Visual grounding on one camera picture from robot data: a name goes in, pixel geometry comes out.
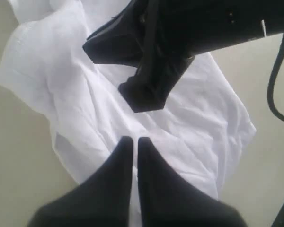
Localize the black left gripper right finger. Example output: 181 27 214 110
138 137 247 227

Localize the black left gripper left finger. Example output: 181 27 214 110
28 137 133 227

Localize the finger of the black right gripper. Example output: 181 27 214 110
82 0 156 67
118 54 195 113

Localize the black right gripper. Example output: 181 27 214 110
144 0 284 57

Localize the white t-shirt red logo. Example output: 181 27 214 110
0 0 256 227

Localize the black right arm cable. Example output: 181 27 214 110
267 29 284 126

